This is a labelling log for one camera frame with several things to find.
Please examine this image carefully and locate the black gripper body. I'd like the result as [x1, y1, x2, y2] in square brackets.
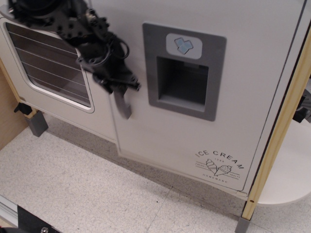
[77, 53, 140, 94]

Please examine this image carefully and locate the grey fridge door handle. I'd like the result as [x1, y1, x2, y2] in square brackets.
[114, 86, 132, 119]

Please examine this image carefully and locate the white fridge door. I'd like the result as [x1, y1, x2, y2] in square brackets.
[93, 0, 311, 193]

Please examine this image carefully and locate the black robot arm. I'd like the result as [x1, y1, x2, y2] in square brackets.
[0, 0, 140, 94]

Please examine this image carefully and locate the white oven door with window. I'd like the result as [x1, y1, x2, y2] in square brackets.
[0, 15, 116, 142]

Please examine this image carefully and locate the grey ice dispenser panel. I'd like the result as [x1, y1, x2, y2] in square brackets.
[142, 22, 227, 121]

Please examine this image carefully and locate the black clamp at left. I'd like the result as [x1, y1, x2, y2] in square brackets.
[14, 102, 32, 115]

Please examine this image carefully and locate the black clamp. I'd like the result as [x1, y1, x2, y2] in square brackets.
[293, 89, 311, 123]
[14, 102, 32, 115]

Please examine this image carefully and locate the grey left foot cap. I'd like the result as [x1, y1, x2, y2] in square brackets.
[26, 111, 49, 137]

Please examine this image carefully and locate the grey foot cap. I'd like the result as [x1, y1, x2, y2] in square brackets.
[235, 217, 250, 233]
[26, 111, 49, 137]

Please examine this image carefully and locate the wooden panel at left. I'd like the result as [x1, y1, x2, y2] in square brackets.
[0, 61, 27, 149]

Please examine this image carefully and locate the black clamp at right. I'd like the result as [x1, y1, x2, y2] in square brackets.
[293, 89, 311, 123]

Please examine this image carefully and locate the grey right foot cap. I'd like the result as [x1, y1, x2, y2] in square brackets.
[235, 217, 250, 233]

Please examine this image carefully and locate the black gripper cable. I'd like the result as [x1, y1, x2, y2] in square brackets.
[106, 36, 131, 60]

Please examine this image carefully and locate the grey oven door handle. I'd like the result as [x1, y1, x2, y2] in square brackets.
[0, 5, 15, 21]

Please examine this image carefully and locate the aluminium rail at bottom left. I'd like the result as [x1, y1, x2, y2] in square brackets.
[0, 195, 18, 227]

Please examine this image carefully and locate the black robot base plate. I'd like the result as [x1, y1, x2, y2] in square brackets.
[0, 206, 60, 233]

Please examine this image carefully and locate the light wooden side post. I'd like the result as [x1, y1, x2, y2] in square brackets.
[242, 29, 311, 220]

